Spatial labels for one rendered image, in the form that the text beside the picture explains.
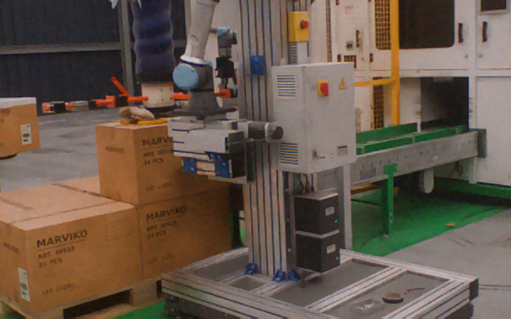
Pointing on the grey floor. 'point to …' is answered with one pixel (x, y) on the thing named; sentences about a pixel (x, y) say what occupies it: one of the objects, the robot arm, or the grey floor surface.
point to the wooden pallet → (132, 300)
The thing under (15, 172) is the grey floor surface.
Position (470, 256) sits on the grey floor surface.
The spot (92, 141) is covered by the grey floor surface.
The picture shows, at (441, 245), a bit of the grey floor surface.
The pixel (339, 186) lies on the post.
